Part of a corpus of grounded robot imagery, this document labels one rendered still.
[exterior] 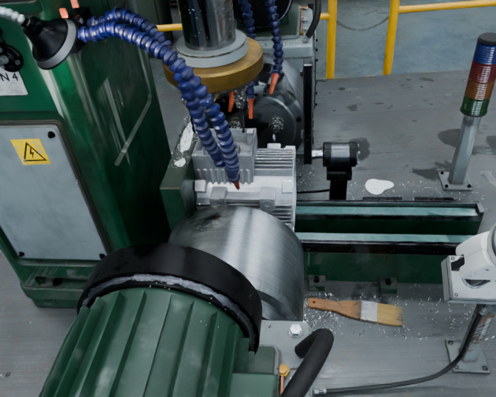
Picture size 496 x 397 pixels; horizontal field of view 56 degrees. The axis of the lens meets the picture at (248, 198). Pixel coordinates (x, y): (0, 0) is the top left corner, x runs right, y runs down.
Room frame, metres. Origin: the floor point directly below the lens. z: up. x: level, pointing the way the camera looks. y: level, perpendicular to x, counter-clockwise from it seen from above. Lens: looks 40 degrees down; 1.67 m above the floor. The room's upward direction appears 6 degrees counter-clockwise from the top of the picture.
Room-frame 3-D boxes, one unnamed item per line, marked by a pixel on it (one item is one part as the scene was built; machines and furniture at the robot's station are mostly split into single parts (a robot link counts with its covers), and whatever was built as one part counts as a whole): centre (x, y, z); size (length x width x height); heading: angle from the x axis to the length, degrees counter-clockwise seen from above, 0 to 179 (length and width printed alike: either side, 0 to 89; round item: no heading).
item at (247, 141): (0.81, 0.03, 1.11); 0.12 x 0.11 x 0.07; 79
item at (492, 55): (1.00, -0.59, 1.19); 0.06 x 0.06 x 0.04
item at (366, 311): (0.61, -0.21, 0.80); 0.21 x 0.05 x 0.01; 72
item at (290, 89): (1.13, -0.06, 1.04); 0.41 x 0.25 x 0.25; 170
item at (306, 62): (0.91, -0.16, 1.12); 0.04 x 0.03 x 0.26; 80
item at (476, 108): (1.00, -0.59, 1.05); 0.06 x 0.06 x 0.04
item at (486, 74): (1.00, -0.59, 1.14); 0.06 x 0.06 x 0.04
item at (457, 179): (1.00, -0.59, 1.01); 0.08 x 0.08 x 0.42; 80
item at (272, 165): (0.80, 0.00, 1.01); 0.20 x 0.19 x 0.19; 79
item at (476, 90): (1.00, -0.59, 1.10); 0.06 x 0.06 x 0.04
